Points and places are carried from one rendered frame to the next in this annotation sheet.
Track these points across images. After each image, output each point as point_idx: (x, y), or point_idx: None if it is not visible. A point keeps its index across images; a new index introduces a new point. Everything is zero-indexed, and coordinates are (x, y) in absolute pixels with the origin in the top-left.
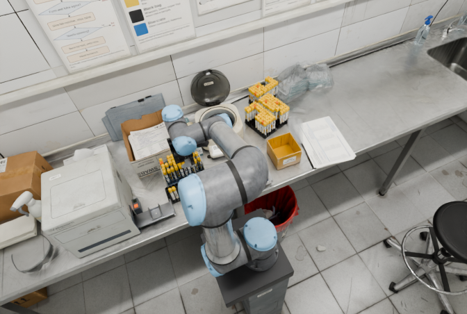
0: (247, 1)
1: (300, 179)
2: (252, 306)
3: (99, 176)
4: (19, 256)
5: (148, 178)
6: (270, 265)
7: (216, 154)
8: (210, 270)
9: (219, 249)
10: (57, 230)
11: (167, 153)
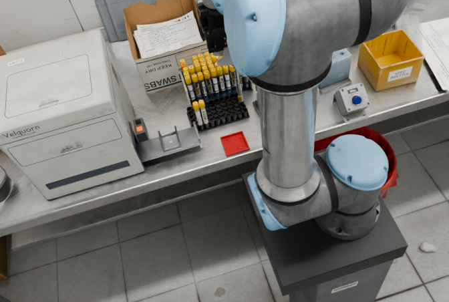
0: None
1: (415, 109)
2: None
3: (84, 63)
4: None
5: (160, 95)
6: (365, 230)
7: None
8: (264, 214)
9: (288, 165)
10: (13, 139)
11: (194, 53)
